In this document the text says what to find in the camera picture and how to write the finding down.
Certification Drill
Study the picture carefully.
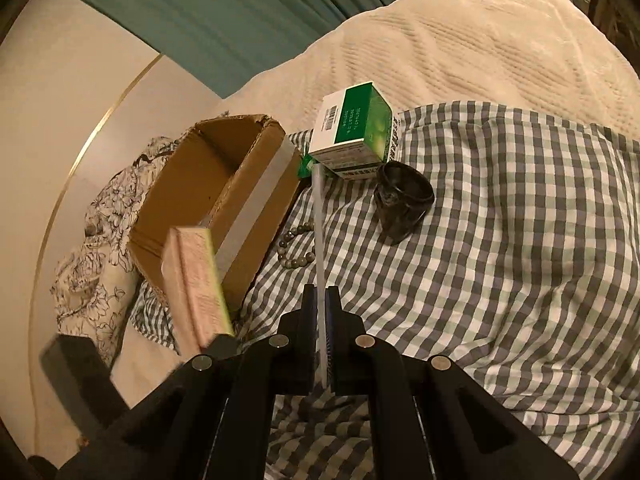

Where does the tan medicine box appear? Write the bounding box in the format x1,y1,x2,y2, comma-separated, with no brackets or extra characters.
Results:
160,226,234,360

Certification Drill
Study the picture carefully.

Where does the clear plastic ruler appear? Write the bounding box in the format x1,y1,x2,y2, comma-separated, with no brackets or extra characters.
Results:
311,162,329,389

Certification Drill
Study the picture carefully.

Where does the floral black white fabric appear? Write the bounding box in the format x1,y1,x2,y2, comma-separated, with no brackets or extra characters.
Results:
51,136,180,366

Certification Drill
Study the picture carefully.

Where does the checkered grey white cloth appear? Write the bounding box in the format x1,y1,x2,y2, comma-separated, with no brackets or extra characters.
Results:
130,100,640,480

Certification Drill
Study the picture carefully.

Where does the brown cardboard box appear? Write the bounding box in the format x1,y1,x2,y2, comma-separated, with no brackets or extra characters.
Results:
129,115,302,312

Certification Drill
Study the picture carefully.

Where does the green snack packet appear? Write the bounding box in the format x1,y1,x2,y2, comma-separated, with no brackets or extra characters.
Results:
297,154,314,180

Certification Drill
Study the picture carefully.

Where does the green white medicine box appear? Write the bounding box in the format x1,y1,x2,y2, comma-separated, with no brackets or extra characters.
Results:
308,81,398,181

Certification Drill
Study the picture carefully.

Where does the teal curtain left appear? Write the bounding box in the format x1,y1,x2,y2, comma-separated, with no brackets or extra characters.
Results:
80,0,395,98

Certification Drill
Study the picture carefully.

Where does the cream quilted bed cover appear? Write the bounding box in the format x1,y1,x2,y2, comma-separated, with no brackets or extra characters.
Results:
216,0,639,137

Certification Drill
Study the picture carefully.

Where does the dark bead bracelet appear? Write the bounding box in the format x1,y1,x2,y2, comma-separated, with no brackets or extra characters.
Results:
275,222,317,270

